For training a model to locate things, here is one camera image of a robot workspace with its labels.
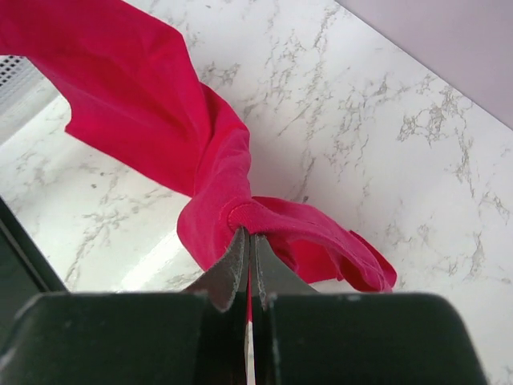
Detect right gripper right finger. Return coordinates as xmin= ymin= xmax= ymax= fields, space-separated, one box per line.
xmin=252 ymin=235 xmax=487 ymax=384

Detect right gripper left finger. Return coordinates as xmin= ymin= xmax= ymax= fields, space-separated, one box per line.
xmin=1 ymin=229 xmax=250 ymax=384

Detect magenta t shirt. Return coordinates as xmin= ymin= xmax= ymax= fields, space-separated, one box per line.
xmin=1 ymin=1 xmax=397 ymax=292

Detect white plastic basket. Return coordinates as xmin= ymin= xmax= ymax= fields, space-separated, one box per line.
xmin=1 ymin=55 xmax=57 ymax=120

